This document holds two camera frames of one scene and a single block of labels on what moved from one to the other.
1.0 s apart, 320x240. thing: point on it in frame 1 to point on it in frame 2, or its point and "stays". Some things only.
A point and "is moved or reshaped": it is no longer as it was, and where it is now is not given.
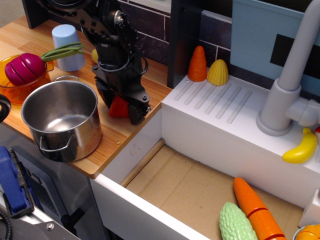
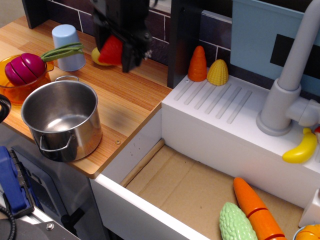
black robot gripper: [120, 68] to [126, 19]
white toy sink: [172, 181] stays
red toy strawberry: [119, 107] is moved or reshaped
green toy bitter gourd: [234, 225] stays
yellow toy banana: [305, 152] stays
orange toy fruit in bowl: [309, 232] stays
